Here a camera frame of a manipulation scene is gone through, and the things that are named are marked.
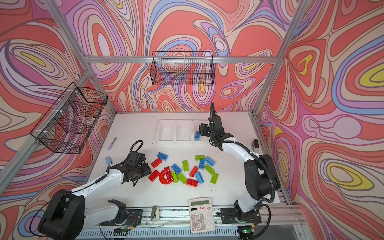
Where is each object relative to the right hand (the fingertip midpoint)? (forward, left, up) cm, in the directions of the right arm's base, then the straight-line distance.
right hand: (205, 129), depth 91 cm
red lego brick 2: (-15, +31, -13) cm, 37 cm away
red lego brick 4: (-28, +9, -14) cm, 32 cm away
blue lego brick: (-11, +28, -12) cm, 32 cm away
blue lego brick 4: (-15, -2, -12) cm, 20 cm away
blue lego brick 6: (-26, +4, -13) cm, 30 cm away
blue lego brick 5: (+3, +4, -11) cm, 12 cm away
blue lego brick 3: (-17, +3, -13) cm, 21 cm away
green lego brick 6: (-25, +19, -12) cm, 33 cm away
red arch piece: (-22, +23, -12) cm, 34 cm away
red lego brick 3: (-22, +8, -12) cm, 26 cm away
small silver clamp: (-43, +28, -13) cm, 53 cm away
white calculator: (-44, +5, -13) cm, 46 cm away
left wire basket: (-11, +66, +21) cm, 70 cm away
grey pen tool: (+1, +63, -13) cm, 65 cm away
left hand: (-19, +34, -13) cm, 41 cm away
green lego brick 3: (-20, -2, -14) cm, 24 cm away
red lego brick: (-23, +31, -13) cm, 41 cm away
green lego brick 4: (-26, -4, -14) cm, 30 cm away
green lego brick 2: (-17, +13, -14) cm, 25 cm away
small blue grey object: (-13, +61, -11) cm, 63 cm away
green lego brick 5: (-25, +15, -13) cm, 32 cm away
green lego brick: (-12, +5, -14) cm, 19 cm away
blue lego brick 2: (-18, +19, -14) cm, 30 cm away
